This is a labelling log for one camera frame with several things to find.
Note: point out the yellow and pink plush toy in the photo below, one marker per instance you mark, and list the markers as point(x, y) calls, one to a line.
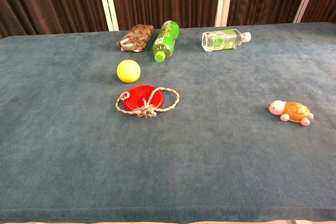
point(294, 110)

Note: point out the red plastic disc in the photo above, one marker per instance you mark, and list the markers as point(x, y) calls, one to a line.
point(136, 96)

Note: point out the yellow ball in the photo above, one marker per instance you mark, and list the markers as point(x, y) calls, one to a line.
point(128, 71)

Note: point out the blue table cloth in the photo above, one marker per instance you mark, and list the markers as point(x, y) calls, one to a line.
point(168, 155)

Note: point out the green tea bottle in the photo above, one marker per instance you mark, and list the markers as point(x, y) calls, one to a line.
point(165, 40)

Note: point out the gold snack package red prints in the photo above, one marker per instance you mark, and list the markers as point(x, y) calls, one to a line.
point(135, 37)

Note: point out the clear water bottle green label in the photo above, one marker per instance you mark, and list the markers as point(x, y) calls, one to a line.
point(220, 40)

